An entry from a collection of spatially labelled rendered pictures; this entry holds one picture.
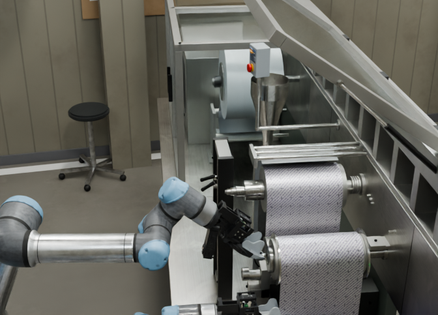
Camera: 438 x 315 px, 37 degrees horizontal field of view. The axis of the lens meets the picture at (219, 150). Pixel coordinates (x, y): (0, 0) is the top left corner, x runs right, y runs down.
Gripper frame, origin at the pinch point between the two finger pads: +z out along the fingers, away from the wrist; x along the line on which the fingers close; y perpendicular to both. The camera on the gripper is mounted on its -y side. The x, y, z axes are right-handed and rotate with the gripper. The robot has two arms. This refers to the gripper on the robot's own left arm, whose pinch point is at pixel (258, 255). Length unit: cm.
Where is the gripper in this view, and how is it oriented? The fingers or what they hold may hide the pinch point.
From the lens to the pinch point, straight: 190.4
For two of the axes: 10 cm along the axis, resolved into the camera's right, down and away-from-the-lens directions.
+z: 7.6, 5.4, 3.6
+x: -1.1, -4.4, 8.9
